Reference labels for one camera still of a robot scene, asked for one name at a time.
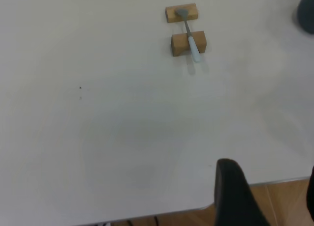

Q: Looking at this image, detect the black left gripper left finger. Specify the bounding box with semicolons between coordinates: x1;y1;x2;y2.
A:
214;158;272;226

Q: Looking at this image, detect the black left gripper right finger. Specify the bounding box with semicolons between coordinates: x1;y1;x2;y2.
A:
306;166;314;223

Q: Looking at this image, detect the spoon with pale blue handle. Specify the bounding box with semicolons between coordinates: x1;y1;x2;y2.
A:
174;8;203;63

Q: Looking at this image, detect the dark grey mug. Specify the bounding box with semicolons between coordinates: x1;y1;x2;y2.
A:
296;0;314;35

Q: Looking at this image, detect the arched wooden block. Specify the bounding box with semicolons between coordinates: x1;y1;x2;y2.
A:
171;30;207;57

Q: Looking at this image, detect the rectangular wooden block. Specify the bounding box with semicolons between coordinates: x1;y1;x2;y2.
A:
165;3;199;24

